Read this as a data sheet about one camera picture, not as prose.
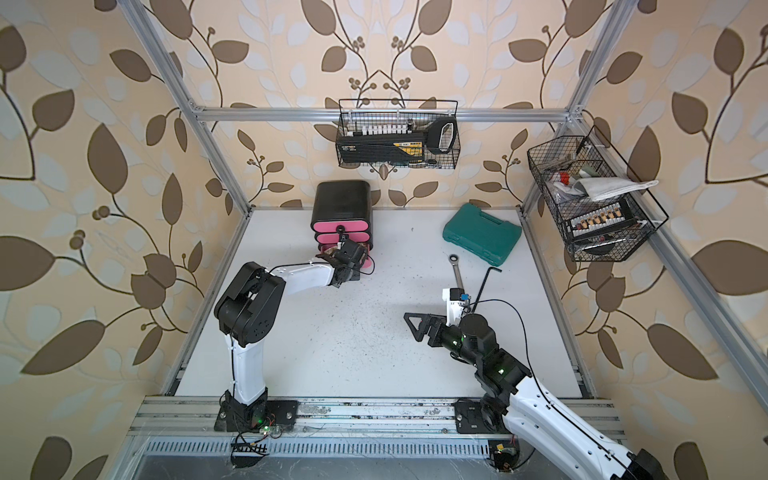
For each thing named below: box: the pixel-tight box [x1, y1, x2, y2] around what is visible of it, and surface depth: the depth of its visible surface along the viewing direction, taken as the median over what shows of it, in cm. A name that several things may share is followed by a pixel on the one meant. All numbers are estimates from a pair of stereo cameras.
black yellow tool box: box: [336, 132, 425, 165], surface depth 86 cm
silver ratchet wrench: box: [448, 254, 464, 289], surface depth 105 cm
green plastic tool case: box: [443, 203, 522, 267], surface depth 110 cm
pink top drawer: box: [313, 220, 369, 234], surface depth 98 cm
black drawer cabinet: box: [310, 180, 373, 252], surface depth 103 cm
